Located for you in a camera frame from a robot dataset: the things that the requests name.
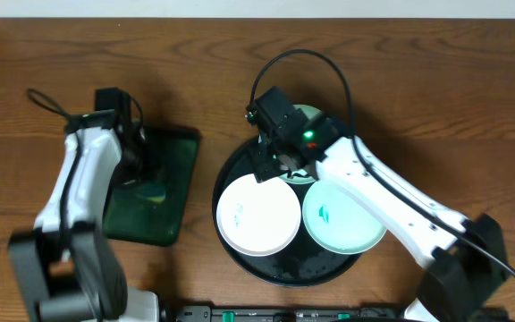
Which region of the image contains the white round plate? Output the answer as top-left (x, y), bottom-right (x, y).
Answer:
top-left (216, 174), bottom-right (301, 257)

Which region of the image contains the yellow green scrubbing sponge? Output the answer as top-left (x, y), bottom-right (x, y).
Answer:
top-left (135, 182), bottom-right (166, 203)

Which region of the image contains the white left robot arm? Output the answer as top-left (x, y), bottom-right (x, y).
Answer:
top-left (8, 88), bottom-right (162, 322)

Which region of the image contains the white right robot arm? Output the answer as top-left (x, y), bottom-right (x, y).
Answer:
top-left (246, 104), bottom-right (510, 321)

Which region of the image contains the dark green rectangular water tray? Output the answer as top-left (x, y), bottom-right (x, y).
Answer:
top-left (103, 127), bottom-right (201, 247)

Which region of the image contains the round black tray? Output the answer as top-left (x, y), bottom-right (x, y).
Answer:
top-left (212, 136), bottom-right (361, 287)

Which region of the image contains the mint plate with green stain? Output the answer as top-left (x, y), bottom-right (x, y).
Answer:
top-left (302, 181), bottom-right (386, 255)

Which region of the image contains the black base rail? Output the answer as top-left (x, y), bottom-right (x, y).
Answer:
top-left (159, 304), bottom-right (417, 322)

